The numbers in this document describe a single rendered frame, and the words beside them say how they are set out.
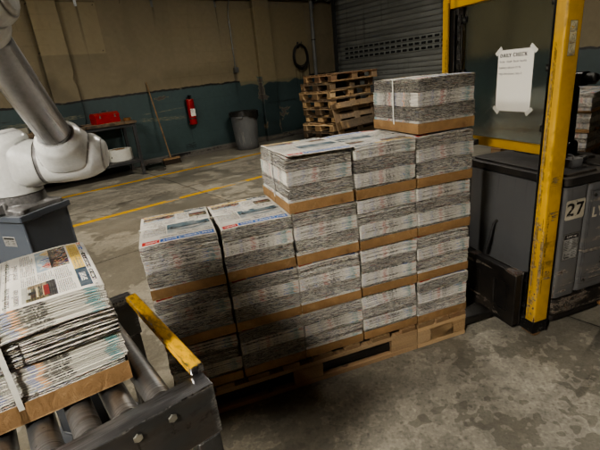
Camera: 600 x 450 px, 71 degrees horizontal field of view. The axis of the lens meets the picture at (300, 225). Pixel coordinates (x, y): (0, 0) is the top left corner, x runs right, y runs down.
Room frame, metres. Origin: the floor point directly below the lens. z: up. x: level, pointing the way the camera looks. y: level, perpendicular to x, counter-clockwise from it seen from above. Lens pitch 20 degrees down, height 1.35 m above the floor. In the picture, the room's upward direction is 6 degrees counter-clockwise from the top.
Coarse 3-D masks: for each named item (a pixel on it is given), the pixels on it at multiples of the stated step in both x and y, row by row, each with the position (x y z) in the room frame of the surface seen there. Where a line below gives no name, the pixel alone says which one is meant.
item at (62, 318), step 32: (32, 256) 0.87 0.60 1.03; (64, 256) 0.84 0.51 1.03; (32, 288) 0.70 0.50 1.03; (64, 288) 0.69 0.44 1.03; (96, 288) 0.70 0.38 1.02; (32, 320) 0.64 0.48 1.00; (64, 320) 0.66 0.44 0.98; (96, 320) 0.69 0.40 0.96; (32, 352) 0.63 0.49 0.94; (64, 352) 0.66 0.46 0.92; (96, 352) 0.68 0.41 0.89; (64, 384) 0.65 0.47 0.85
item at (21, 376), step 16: (0, 272) 0.80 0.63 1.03; (0, 288) 0.72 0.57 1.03; (0, 304) 0.65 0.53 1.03; (0, 320) 0.62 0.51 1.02; (0, 336) 0.61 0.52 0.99; (16, 352) 0.62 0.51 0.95; (0, 368) 0.61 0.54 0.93; (16, 368) 0.62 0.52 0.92; (0, 384) 0.60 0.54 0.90; (16, 384) 0.62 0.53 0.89; (32, 384) 0.63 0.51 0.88; (0, 400) 0.60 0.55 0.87
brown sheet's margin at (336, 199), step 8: (264, 192) 1.90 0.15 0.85; (272, 192) 1.77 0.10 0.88; (352, 192) 1.65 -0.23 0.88; (272, 200) 1.79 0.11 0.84; (280, 200) 1.66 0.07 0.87; (312, 200) 1.60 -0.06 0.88; (320, 200) 1.61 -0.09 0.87; (328, 200) 1.62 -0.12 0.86; (336, 200) 1.63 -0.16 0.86; (344, 200) 1.64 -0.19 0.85; (352, 200) 1.65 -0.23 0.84; (288, 208) 1.57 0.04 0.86; (296, 208) 1.58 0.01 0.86; (304, 208) 1.59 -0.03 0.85; (312, 208) 1.60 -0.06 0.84
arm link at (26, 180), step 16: (0, 144) 1.40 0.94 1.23; (16, 144) 1.42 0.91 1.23; (32, 144) 1.45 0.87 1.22; (0, 160) 1.39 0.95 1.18; (16, 160) 1.40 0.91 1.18; (32, 160) 1.41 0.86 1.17; (0, 176) 1.38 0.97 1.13; (16, 176) 1.39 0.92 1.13; (32, 176) 1.41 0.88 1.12; (0, 192) 1.39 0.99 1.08; (16, 192) 1.40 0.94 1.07; (32, 192) 1.43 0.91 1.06
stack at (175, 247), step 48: (144, 240) 1.46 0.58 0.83; (192, 240) 1.45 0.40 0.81; (240, 240) 1.52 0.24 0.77; (288, 240) 1.57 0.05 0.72; (336, 240) 1.63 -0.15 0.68; (240, 288) 1.50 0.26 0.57; (288, 288) 1.56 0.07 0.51; (336, 288) 1.63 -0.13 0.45; (240, 336) 1.49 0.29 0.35; (288, 336) 1.56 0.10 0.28; (336, 336) 1.62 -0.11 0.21; (384, 336) 1.69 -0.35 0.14; (240, 384) 1.48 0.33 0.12; (288, 384) 1.56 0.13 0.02
